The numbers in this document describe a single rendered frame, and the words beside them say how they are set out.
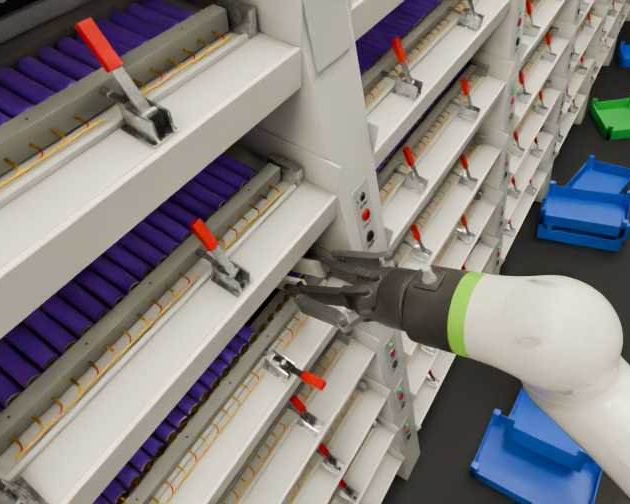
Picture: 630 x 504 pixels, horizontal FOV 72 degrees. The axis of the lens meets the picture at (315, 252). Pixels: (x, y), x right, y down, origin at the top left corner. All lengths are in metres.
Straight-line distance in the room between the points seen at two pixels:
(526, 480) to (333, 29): 1.34
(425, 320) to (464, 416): 1.15
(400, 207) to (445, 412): 0.94
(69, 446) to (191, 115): 0.31
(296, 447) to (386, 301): 0.37
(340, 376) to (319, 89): 0.52
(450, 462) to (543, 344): 1.15
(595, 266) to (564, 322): 1.63
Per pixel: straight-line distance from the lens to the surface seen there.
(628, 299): 1.97
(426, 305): 0.47
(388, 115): 0.71
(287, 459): 0.80
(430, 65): 0.84
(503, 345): 0.45
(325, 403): 0.82
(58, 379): 0.47
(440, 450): 1.56
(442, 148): 0.96
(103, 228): 0.37
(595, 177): 2.48
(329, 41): 0.52
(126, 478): 0.62
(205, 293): 0.50
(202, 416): 0.61
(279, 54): 0.47
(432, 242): 1.02
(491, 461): 1.56
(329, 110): 0.53
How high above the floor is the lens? 1.47
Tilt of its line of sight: 43 degrees down
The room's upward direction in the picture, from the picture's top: 18 degrees counter-clockwise
